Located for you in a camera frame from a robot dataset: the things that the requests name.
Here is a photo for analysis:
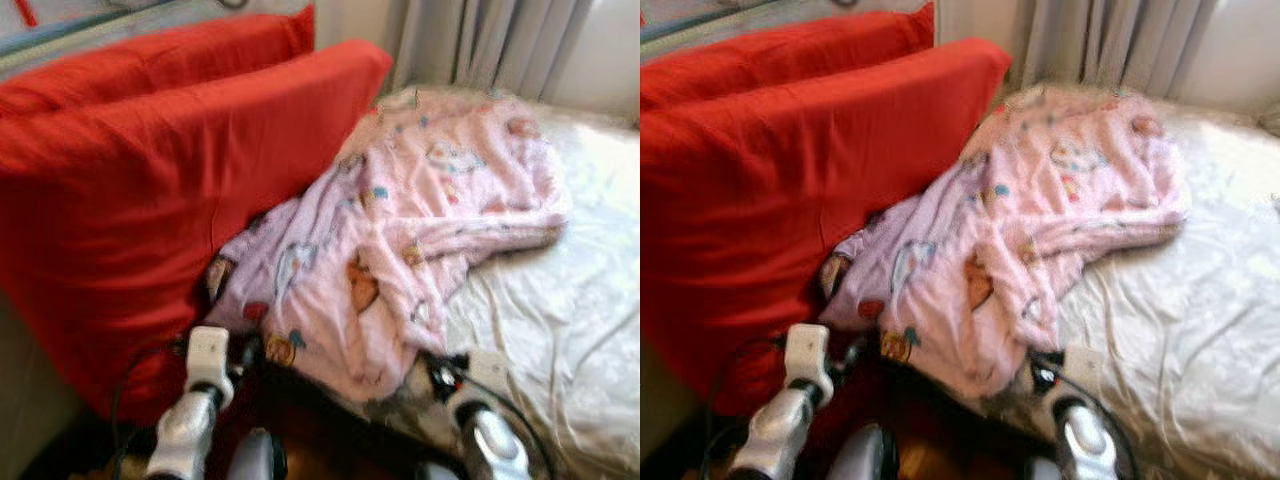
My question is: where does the pink cartoon print blanket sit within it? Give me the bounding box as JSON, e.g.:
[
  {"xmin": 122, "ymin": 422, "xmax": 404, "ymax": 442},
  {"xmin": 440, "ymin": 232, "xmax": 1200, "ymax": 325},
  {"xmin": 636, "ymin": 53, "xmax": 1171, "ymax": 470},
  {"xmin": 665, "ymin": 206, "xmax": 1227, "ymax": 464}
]
[
  {"xmin": 820, "ymin": 85, "xmax": 1191, "ymax": 401},
  {"xmin": 205, "ymin": 88, "xmax": 573, "ymax": 406}
]

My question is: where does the grey left robot leg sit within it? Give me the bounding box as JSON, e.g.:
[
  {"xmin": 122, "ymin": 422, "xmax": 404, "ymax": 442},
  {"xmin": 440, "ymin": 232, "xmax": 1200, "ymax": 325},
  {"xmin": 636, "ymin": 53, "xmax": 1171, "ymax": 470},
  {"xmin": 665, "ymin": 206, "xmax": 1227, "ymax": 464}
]
[
  {"xmin": 228, "ymin": 428, "xmax": 289, "ymax": 480},
  {"xmin": 825, "ymin": 423, "xmax": 901, "ymax": 480}
]

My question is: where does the mattress with beige floral sheet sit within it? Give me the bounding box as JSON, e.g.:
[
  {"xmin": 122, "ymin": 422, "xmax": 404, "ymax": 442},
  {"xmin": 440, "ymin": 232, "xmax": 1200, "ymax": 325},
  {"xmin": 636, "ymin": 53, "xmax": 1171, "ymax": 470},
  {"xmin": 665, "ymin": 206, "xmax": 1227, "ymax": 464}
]
[
  {"xmin": 990, "ymin": 85, "xmax": 1280, "ymax": 480},
  {"xmin": 375, "ymin": 85, "xmax": 641, "ymax": 480}
]

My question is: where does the large red cushion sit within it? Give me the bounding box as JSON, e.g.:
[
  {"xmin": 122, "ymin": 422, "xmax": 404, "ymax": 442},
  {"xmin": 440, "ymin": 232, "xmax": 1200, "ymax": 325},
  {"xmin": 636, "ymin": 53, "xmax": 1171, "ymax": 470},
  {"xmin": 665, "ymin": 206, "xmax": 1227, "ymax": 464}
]
[
  {"xmin": 0, "ymin": 5, "xmax": 317, "ymax": 116},
  {"xmin": 640, "ymin": 2, "xmax": 936, "ymax": 113},
  {"xmin": 0, "ymin": 40, "xmax": 394, "ymax": 426},
  {"xmin": 640, "ymin": 38, "xmax": 1013, "ymax": 416}
]

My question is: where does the grey pleated curtain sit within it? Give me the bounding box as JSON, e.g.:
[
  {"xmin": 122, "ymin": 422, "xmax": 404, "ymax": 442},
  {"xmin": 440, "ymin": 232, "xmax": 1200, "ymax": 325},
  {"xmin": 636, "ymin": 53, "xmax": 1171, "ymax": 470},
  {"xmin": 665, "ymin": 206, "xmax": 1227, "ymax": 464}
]
[
  {"xmin": 1020, "ymin": 0, "xmax": 1221, "ymax": 101},
  {"xmin": 395, "ymin": 0, "xmax": 601, "ymax": 106}
]

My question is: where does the bright white window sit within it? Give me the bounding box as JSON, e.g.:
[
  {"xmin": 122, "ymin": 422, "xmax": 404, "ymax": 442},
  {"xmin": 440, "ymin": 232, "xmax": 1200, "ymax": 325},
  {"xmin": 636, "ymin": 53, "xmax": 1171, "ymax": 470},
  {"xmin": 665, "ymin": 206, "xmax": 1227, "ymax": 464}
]
[
  {"xmin": 575, "ymin": 0, "xmax": 641, "ymax": 126},
  {"xmin": 1190, "ymin": 0, "xmax": 1280, "ymax": 116}
]

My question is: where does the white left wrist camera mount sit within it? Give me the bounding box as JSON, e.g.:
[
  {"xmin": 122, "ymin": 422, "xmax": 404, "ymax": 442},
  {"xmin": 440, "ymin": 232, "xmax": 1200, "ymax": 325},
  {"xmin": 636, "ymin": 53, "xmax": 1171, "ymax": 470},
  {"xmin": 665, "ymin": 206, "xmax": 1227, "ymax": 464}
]
[
  {"xmin": 785, "ymin": 323, "xmax": 833, "ymax": 386},
  {"xmin": 185, "ymin": 326, "xmax": 233, "ymax": 386}
]

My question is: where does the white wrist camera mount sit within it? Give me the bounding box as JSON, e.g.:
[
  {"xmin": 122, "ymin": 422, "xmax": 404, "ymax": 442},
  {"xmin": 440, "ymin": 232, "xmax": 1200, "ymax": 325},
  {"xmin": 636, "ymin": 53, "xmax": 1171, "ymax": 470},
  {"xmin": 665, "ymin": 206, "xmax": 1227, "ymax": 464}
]
[
  {"xmin": 1060, "ymin": 345, "xmax": 1106, "ymax": 396},
  {"xmin": 785, "ymin": 323, "xmax": 833, "ymax": 386},
  {"xmin": 465, "ymin": 350, "xmax": 511, "ymax": 396},
  {"xmin": 185, "ymin": 326, "xmax": 233, "ymax": 386}
]

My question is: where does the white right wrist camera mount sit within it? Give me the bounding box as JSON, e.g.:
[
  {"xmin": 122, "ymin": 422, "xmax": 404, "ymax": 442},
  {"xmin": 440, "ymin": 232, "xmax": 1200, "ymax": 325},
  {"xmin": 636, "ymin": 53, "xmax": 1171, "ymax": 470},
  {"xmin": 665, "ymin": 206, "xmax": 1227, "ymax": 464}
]
[
  {"xmin": 465, "ymin": 350, "xmax": 511, "ymax": 396},
  {"xmin": 1060, "ymin": 345, "xmax": 1106, "ymax": 396}
]

